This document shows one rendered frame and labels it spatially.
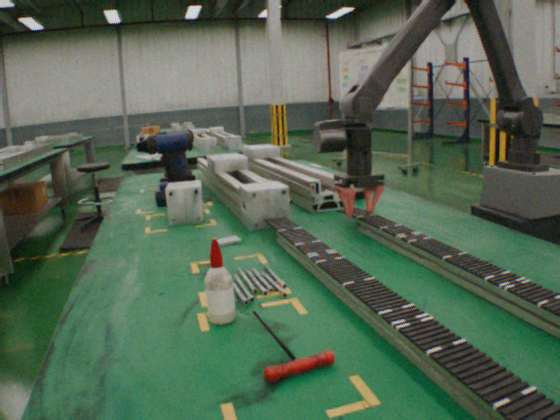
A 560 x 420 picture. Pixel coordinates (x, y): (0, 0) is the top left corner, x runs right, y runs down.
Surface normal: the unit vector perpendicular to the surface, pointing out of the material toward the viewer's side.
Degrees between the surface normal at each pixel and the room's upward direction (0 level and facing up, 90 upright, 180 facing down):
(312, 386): 0
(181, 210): 90
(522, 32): 90
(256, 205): 90
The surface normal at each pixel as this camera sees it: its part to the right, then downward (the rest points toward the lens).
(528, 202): -0.96, 0.11
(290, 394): -0.05, -0.97
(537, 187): 0.28, 0.21
